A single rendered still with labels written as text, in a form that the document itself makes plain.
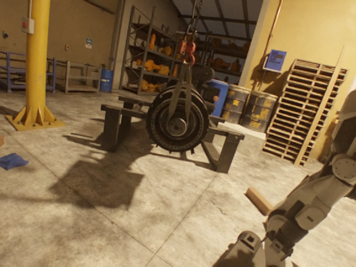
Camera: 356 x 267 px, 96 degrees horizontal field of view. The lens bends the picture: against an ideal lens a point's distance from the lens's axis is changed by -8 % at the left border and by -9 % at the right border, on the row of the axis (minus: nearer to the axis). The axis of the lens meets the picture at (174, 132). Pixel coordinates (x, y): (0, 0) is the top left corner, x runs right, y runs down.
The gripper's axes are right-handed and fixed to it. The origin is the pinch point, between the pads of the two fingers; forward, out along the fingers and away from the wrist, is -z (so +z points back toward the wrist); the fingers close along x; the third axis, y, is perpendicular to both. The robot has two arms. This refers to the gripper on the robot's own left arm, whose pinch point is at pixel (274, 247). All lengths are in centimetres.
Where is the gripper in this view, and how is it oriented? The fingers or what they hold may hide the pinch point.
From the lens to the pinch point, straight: 107.1
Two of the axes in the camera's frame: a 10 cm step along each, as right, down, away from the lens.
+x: -6.4, -5.4, 5.4
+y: -6.8, 0.7, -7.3
